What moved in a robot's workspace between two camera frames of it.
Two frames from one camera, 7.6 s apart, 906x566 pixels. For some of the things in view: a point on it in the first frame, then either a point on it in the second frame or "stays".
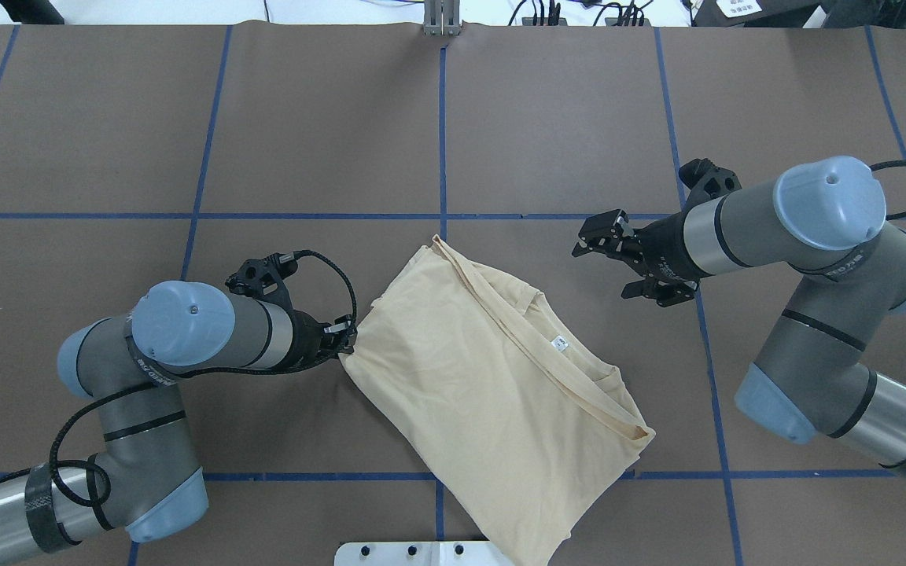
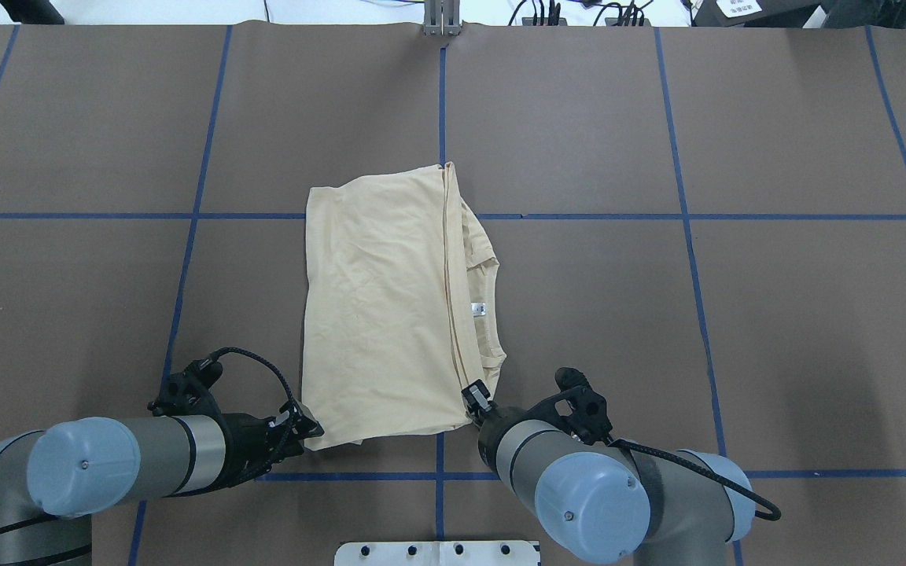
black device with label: x=750 y=13 stays
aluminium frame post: x=441 y=17 stays
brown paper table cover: x=87 y=162 stays
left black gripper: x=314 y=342 → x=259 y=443
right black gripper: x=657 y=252 → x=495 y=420
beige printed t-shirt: x=514 y=425 → x=399 y=306
